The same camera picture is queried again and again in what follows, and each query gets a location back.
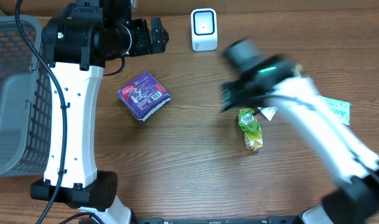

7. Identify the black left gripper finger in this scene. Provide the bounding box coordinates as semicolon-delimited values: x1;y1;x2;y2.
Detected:
152;40;168;54
151;17;169;42

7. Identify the green tea drink carton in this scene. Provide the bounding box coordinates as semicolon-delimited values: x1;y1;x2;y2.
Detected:
238;108;263;151

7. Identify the white tube gold cap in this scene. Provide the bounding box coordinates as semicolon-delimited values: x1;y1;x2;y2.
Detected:
258;63;304;121

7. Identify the purple Carefree pad pack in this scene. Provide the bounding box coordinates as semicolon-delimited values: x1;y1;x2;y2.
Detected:
117;72;171;123

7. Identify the teal tissue packet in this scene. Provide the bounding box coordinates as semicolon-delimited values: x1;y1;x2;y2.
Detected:
320;96;352;126

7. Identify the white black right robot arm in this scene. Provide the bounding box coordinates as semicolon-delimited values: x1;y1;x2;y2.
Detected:
221;39;379;223

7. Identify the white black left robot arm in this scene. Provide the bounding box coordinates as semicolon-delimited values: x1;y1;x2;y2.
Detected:
30;1;169;223

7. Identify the white barcode scanner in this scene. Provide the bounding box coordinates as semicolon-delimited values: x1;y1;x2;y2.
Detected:
190;8;218;52

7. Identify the grey plastic mesh basket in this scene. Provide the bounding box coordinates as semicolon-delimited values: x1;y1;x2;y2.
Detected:
0;16;52;176

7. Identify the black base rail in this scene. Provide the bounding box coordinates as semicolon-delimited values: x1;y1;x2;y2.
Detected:
135;216;296;224

